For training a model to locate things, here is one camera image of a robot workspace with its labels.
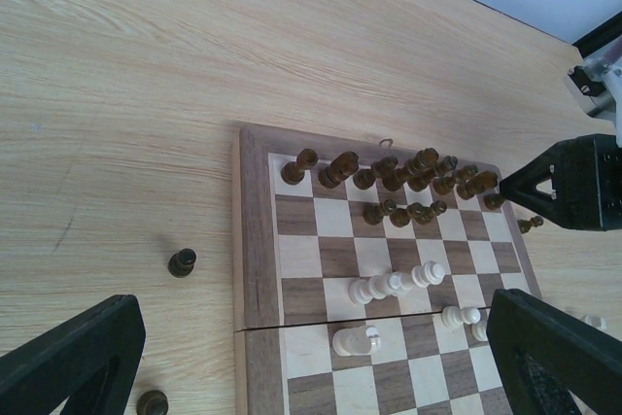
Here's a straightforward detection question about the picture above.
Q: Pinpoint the dark pawn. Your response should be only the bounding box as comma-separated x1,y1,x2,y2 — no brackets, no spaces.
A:
167,248,197,278

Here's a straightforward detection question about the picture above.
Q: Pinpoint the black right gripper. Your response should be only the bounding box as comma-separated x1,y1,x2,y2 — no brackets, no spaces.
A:
499,134,621,230

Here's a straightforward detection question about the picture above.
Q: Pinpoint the dark king piece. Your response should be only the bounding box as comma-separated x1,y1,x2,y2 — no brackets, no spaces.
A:
382,148,439,191

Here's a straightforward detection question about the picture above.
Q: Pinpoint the wooden chess board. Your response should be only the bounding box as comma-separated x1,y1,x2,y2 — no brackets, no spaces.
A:
232,124,539,414

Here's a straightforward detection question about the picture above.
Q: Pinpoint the dark rook back left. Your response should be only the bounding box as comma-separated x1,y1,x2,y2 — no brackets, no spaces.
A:
281,149,318,186

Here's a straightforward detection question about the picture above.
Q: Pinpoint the white piece right of board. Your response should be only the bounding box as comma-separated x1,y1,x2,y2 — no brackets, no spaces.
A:
580,315,607,330

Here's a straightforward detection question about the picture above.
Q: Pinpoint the white bishop piece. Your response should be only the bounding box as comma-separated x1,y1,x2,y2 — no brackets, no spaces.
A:
348,272,413,305

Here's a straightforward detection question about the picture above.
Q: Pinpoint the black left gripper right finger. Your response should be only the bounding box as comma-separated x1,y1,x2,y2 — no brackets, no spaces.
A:
486,289,621,414

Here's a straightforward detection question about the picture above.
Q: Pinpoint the black frame post right rear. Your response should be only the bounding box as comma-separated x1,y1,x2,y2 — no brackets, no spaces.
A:
573,12,622,57

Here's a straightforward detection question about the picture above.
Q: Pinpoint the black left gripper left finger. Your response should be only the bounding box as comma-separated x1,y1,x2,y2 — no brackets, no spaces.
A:
1,294,146,414

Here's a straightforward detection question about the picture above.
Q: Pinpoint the dark knight back row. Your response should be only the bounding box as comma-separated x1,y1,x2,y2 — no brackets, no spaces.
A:
318,152,359,189

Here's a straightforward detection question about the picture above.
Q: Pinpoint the white pawn on board right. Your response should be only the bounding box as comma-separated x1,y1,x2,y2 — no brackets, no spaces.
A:
470,319,488,342

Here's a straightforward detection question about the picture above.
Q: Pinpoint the white queen piece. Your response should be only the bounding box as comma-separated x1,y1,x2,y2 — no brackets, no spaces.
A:
411,261,446,288

